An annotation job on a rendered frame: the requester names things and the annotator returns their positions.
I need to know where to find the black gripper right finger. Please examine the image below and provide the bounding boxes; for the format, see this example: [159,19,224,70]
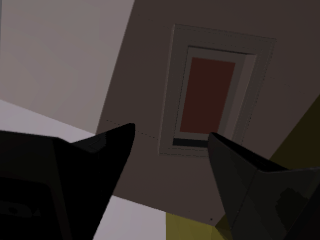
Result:
[207,132,320,240]

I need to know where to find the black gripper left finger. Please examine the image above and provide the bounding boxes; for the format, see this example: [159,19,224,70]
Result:
[0,123,135,240]

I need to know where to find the dark grey picture frame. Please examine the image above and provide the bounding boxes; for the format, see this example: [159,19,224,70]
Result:
[157,24,277,159]

